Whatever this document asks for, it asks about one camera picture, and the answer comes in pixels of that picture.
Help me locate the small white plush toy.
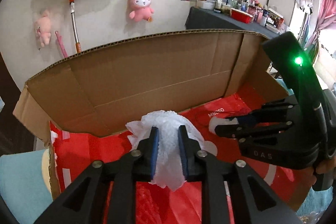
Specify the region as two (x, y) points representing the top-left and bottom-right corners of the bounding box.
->
(209, 117), (239, 134)

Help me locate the red basin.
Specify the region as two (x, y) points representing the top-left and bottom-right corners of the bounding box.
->
(230, 8), (253, 24)

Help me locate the pink plush pig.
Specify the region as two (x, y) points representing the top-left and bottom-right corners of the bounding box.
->
(34, 10), (51, 48)

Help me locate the white mesh bath pouf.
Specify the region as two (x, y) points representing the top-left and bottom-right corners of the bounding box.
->
(125, 110), (205, 191)

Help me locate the pink plush fox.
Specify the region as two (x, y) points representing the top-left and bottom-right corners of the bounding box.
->
(128, 0), (154, 22)

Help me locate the person right hand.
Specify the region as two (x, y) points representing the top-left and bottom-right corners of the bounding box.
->
(315, 156), (336, 178)

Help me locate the cardboard box red lining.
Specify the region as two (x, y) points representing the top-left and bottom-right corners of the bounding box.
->
(14, 30), (312, 223)

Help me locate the grey covered side table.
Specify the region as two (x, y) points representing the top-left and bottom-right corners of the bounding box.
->
(185, 7), (278, 39)

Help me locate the mop handle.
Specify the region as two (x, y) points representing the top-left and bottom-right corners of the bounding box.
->
(69, 0), (81, 53)

